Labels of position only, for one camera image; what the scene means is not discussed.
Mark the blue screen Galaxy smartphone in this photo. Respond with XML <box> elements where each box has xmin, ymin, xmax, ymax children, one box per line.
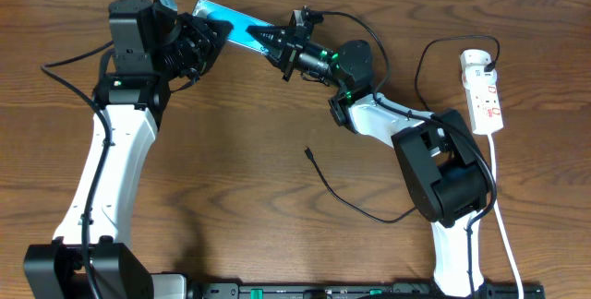
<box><xmin>191</xmin><ymin>0</ymin><xmax>277</xmax><ymax>55</ymax></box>

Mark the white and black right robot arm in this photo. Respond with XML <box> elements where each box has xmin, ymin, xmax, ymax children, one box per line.
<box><xmin>247</xmin><ymin>24</ymin><xmax>497</xmax><ymax>298</ymax></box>

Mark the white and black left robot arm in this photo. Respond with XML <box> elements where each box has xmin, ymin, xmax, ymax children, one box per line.
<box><xmin>23</xmin><ymin>0</ymin><xmax>232</xmax><ymax>298</ymax></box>

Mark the white power strip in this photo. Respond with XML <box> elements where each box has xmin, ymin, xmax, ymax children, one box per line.
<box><xmin>460</xmin><ymin>49</ymin><xmax>503</xmax><ymax>136</ymax></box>

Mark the black USB charging cable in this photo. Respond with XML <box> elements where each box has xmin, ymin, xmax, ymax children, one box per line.
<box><xmin>304</xmin><ymin>34</ymin><xmax>501</xmax><ymax>224</ymax></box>

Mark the white power strip cord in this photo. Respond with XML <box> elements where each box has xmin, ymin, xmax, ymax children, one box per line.
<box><xmin>486</xmin><ymin>133</ymin><xmax>525</xmax><ymax>299</ymax></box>

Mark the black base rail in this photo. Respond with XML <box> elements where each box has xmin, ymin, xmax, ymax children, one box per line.
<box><xmin>151</xmin><ymin>271</ymin><xmax>546</xmax><ymax>299</ymax></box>

